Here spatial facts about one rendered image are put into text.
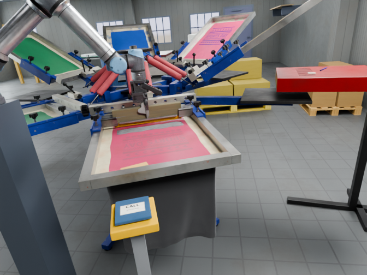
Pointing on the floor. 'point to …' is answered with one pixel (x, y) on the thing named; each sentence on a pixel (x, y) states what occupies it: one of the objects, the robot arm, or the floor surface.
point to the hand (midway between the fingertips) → (148, 114)
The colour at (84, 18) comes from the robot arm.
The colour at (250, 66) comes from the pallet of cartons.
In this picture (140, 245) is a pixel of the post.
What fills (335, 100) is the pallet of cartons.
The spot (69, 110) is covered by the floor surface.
